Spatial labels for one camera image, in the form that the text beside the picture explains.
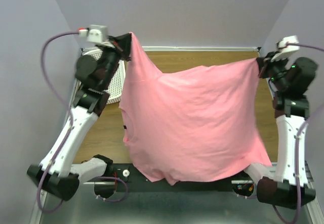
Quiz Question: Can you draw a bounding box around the aluminium frame rail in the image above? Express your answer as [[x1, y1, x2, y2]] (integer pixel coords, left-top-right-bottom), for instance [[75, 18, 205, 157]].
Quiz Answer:
[[40, 161, 314, 184]]

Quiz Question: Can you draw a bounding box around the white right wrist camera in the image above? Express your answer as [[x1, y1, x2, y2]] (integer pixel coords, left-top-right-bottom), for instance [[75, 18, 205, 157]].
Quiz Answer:
[[270, 35, 300, 62]]

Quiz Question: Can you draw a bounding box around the white perforated plastic basket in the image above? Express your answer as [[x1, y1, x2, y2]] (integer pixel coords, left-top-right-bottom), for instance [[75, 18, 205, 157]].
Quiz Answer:
[[81, 47, 126, 104]]

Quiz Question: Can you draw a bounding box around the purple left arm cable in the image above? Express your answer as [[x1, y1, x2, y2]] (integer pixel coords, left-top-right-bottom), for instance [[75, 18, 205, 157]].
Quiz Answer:
[[36, 30, 129, 214]]

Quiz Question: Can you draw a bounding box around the pink t shirt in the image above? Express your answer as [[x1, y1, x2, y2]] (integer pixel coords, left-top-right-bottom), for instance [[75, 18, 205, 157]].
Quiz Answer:
[[119, 35, 271, 185]]

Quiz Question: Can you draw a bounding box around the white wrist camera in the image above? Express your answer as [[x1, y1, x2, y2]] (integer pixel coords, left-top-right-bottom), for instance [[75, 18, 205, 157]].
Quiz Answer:
[[78, 25, 108, 44], [270, 35, 300, 62]]

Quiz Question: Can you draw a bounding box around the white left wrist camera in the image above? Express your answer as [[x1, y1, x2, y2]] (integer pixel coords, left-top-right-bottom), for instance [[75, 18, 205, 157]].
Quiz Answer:
[[78, 25, 108, 44]]

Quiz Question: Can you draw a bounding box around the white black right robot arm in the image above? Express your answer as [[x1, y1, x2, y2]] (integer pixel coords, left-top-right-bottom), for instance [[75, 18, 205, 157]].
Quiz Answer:
[[245, 53, 318, 209]]

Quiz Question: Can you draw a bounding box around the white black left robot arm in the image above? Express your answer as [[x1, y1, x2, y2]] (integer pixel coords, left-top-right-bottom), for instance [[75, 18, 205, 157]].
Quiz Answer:
[[27, 33, 132, 201]]

